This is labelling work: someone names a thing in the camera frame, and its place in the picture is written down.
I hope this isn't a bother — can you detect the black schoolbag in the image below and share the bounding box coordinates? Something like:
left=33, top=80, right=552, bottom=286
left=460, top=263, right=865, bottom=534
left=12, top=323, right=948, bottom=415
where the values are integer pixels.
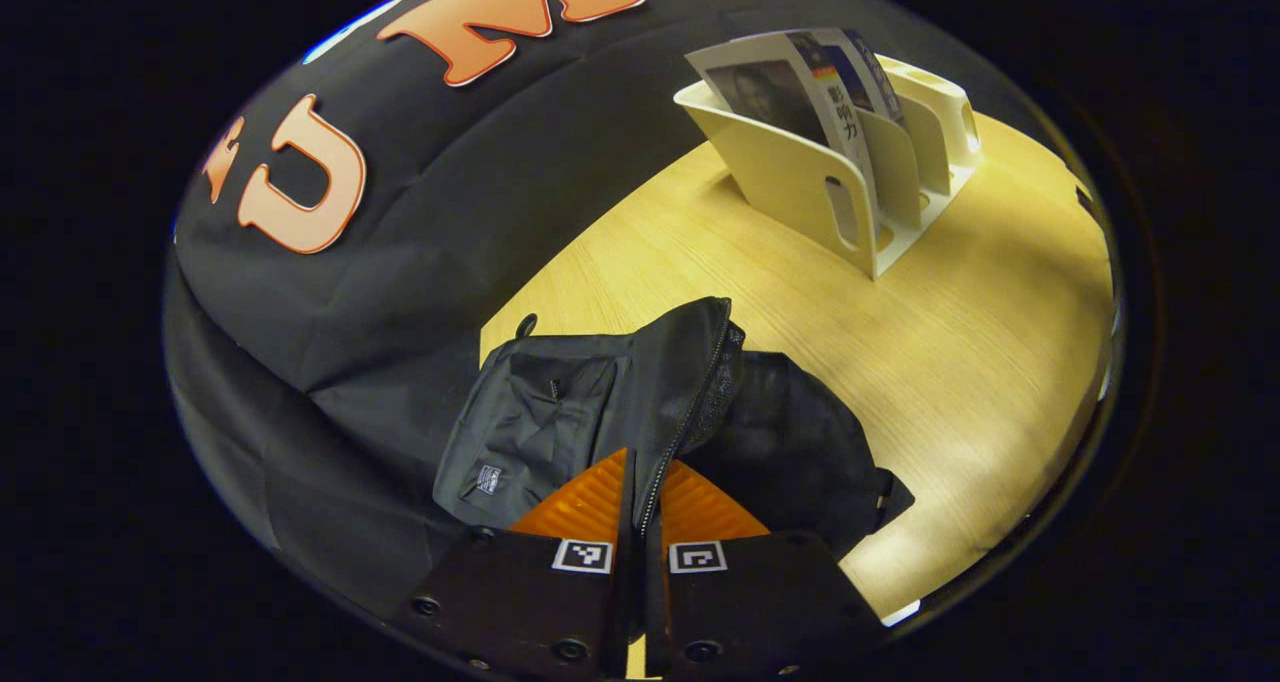
left=432, top=296, right=917, bottom=563

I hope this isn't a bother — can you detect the white plastic bookshelf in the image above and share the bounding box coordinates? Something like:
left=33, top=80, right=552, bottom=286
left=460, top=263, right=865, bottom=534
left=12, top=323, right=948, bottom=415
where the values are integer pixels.
left=672, top=52, right=984, bottom=282

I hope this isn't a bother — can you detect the black backdrop cloth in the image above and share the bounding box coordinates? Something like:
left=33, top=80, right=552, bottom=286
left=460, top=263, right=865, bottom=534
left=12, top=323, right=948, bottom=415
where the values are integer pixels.
left=165, top=0, right=1011, bottom=618

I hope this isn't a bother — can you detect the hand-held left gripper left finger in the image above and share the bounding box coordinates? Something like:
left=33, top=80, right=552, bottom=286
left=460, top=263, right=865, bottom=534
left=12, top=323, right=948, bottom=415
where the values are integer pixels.
left=403, top=448, right=638, bottom=681

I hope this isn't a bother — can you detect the grey white cover book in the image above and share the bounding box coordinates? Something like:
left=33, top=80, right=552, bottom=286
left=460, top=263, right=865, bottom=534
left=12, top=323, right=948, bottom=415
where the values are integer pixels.
left=685, top=29, right=883, bottom=225

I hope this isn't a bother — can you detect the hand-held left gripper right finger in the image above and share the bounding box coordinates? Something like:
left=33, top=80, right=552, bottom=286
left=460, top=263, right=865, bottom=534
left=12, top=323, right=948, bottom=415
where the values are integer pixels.
left=640, top=458, right=889, bottom=681

